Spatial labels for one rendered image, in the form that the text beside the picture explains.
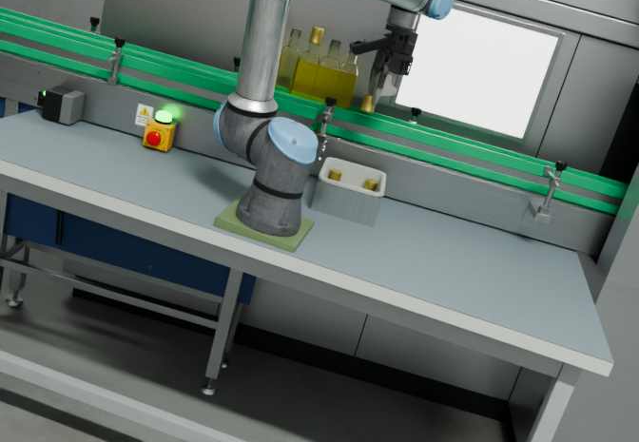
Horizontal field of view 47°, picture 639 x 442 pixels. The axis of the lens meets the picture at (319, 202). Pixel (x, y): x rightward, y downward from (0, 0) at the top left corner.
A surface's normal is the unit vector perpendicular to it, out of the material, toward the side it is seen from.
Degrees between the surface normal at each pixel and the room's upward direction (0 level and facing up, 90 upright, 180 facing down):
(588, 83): 90
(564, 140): 90
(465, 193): 90
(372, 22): 90
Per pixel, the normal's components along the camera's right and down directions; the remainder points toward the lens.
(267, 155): -0.65, 0.07
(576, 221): -0.12, 0.30
